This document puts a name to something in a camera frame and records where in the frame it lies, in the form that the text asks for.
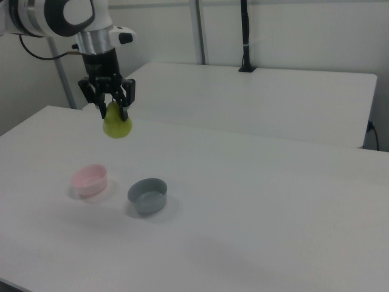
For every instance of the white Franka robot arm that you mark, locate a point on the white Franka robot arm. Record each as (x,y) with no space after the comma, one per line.
(100,12)

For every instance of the grey metal frame post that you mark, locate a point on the grey metal frame post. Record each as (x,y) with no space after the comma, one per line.
(62,76)
(200,30)

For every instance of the white side table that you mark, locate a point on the white side table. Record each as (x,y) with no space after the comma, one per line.
(243,100)

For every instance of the pink round bowl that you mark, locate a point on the pink round bowl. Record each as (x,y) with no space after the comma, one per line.
(91,187)

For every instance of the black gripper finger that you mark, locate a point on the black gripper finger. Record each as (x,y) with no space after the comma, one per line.
(91,91)
(129,91)

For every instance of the black clamped camera pole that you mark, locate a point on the black clamped camera pole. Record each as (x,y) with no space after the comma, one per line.
(245,30)

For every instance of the grey round bowl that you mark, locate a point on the grey round bowl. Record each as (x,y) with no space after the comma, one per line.
(149,207)

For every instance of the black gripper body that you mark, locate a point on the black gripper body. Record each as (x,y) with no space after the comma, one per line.
(101,65)

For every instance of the green pear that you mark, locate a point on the green pear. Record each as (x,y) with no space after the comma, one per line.
(117,129)

